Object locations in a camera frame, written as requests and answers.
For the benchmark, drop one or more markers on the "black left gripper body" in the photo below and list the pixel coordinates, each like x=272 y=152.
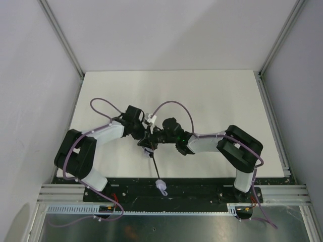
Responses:
x=138 y=129

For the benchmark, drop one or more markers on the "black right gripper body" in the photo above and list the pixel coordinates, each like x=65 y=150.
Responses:
x=154 y=137

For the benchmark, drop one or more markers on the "lavender folding umbrella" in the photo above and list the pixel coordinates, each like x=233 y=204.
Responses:
x=159 y=183

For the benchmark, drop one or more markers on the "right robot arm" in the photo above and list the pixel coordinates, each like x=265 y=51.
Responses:
x=238 y=147

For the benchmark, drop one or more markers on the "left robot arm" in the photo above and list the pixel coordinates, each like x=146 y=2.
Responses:
x=77 y=151

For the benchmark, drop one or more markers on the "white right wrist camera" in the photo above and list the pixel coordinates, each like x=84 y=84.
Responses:
x=149 y=120

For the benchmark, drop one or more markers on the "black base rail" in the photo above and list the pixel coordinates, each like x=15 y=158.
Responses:
x=174 y=195

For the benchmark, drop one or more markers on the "grey slotted cable duct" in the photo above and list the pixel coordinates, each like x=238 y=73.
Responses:
x=229 y=210

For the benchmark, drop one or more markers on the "right aluminium frame post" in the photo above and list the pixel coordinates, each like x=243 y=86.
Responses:
x=283 y=34

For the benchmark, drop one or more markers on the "aluminium frame post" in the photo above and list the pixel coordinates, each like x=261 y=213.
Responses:
x=48 y=12
x=283 y=34

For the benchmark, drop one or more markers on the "left aluminium frame post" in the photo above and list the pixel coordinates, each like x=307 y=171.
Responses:
x=48 y=12

